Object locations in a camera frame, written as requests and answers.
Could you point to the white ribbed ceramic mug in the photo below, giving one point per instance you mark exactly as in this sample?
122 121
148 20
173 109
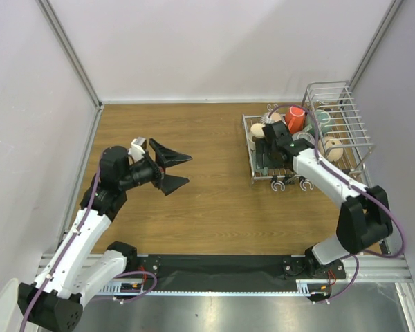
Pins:
269 118

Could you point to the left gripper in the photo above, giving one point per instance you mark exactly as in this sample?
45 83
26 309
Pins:
167 183

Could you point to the beige ceramic mug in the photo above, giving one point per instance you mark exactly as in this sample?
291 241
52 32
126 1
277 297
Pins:
331 148

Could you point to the small steel cup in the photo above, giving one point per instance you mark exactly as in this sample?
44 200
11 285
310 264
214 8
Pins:
255 132

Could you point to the metal wire dish rack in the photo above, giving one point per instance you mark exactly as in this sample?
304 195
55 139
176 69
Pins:
337 99

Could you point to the speckled teal ceramic mug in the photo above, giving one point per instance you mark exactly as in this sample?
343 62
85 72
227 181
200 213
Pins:
324 120

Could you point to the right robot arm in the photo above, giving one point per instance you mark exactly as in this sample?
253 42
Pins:
364 218

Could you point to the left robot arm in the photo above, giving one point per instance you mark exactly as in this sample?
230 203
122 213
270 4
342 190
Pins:
56 299

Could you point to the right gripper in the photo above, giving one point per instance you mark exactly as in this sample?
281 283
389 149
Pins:
268 158

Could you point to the orange mug white inside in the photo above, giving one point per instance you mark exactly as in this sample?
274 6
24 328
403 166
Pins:
295 118

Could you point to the grey metallic cup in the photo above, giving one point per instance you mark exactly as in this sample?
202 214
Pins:
305 135

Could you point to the aluminium front rail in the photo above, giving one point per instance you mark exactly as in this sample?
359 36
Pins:
365 269

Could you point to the teal small cup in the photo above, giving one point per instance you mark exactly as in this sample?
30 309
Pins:
264 169

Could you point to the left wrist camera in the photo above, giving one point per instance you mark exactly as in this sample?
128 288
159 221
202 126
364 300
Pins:
138 148

